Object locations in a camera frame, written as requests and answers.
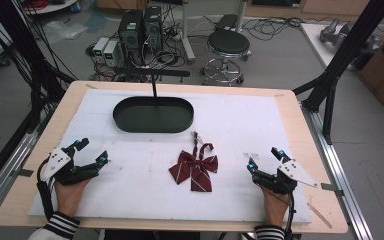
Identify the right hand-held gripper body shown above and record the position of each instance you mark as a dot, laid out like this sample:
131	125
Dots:
293	171

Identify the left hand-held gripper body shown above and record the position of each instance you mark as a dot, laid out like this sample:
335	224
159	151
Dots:
60	160

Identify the person's left hand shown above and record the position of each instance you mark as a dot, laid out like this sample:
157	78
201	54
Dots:
68	196

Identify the person's right hand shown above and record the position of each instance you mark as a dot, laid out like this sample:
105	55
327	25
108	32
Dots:
275	208

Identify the black tape strip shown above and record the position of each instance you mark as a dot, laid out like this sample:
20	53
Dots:
331	188
25	172

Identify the white foam mat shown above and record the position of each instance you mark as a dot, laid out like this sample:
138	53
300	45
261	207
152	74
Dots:
140	186

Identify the thin wooden stick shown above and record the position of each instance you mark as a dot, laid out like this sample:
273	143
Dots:
319	215

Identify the dark red striped bow tie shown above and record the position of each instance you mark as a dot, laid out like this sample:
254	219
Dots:
195	168

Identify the black oval tray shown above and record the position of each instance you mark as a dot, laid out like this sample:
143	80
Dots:
153	116

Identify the white power supply unit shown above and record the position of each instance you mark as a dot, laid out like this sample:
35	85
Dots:
100	46
110	53

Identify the black T-shaped stand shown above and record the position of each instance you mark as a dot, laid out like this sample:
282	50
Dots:
153	72

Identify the clear plastic bag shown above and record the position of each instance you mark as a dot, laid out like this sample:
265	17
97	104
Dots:
63	30

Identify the white low platform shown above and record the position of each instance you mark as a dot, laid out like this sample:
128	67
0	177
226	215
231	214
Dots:
316	40

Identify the large black computer tower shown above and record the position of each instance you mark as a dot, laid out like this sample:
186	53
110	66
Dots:
130	31

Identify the black round stool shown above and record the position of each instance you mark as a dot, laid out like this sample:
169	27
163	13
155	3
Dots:
228	42

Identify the slim black computer tower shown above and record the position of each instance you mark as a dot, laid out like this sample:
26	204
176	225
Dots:
153	28

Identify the black flat box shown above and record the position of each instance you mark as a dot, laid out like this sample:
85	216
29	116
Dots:
226	22

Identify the grey desk leg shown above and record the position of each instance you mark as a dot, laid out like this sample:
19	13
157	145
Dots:
187	36

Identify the aluminium rail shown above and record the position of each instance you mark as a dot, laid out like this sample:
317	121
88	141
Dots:
340	173
5	173

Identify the black metal frame stand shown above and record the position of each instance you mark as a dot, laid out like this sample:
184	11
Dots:
20	50
343	60

